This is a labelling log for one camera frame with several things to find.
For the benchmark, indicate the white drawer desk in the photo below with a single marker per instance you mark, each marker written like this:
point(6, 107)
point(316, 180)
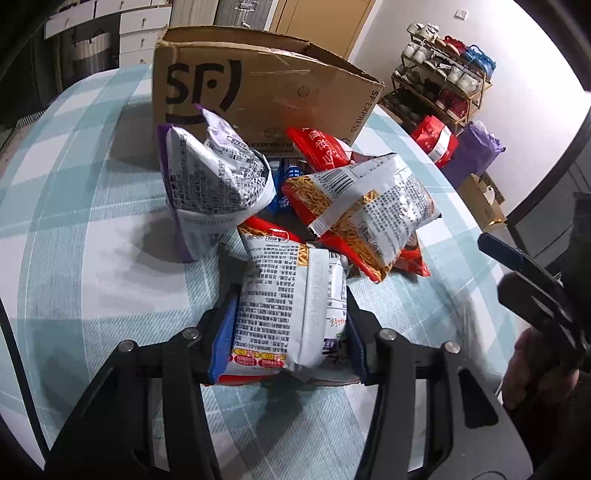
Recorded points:
point(134, 26)

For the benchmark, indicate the cardboard SF express box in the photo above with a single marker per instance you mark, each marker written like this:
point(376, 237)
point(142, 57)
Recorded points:
point(259, 82)

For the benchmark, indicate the white red balloon gum bag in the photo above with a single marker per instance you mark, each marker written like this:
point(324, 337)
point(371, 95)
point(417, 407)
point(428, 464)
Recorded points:
point(321, 151)

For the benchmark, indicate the woven laundry basket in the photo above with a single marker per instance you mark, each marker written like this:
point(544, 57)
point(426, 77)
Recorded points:
point(92, 55)

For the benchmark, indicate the silver purple snack bag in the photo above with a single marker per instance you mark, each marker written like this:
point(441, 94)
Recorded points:
point(211, 186)

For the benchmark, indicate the shoe rack with shoes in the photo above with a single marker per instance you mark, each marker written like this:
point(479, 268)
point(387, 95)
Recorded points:
point(439, 76)

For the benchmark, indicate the blue cookie packet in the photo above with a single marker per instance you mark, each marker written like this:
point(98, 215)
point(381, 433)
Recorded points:
point(284, 168)

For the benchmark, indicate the beige suitcase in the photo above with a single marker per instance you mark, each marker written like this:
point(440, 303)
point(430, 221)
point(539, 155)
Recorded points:
point(193, 12)

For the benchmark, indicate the wooden door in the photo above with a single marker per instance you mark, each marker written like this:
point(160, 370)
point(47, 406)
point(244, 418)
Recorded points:
point(331, 24)

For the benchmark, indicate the white red noodle snack bag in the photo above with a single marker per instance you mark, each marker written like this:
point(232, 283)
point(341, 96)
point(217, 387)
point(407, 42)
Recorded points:
point(379, 201)

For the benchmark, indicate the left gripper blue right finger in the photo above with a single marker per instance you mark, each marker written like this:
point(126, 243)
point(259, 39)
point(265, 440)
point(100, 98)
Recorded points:
point(356, 338)

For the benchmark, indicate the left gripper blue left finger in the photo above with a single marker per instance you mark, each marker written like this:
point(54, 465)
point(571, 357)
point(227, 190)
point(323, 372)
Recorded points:
point(221, 329)

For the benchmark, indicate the person's right hand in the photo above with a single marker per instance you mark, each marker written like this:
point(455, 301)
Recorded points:
point(535, 381)

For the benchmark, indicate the silver suitcase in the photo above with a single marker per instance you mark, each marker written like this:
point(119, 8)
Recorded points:
point(250, 14)

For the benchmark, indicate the red gift bag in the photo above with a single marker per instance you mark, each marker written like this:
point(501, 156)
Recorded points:
point(436, 140)

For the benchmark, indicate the red orange cookie packet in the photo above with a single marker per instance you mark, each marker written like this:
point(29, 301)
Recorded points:
point(410, 258)

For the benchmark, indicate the small cardboard box on floor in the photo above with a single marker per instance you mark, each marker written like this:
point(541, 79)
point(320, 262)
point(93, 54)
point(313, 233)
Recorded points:
point(480, 200)

